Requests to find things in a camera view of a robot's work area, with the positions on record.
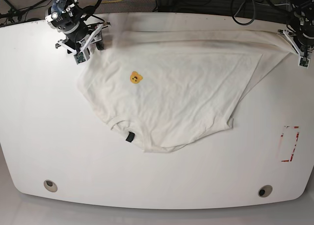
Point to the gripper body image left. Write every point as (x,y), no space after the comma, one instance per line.
(79,25)

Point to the white T-shirt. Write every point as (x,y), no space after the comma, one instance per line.
(163,90)

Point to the right table cable grommet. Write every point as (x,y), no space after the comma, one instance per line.
(265,191)

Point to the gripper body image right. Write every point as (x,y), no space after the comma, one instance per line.
(299,32)

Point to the red tape rectangle marking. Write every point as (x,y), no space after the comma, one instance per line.
(288,143)

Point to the wrist camera board image left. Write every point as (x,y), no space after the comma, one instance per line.
(81,57)

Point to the left table cable grommet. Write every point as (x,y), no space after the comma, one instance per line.
(50,186)

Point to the table cable grommet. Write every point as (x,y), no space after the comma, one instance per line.
(50,186)
(265,191)

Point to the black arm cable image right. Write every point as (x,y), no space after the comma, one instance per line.
(242,8)

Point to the wrist camera board image right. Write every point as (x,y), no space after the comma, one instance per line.
(304,62)

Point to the wrist camera board image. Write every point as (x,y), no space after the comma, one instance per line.
(81,57)
(304,62)

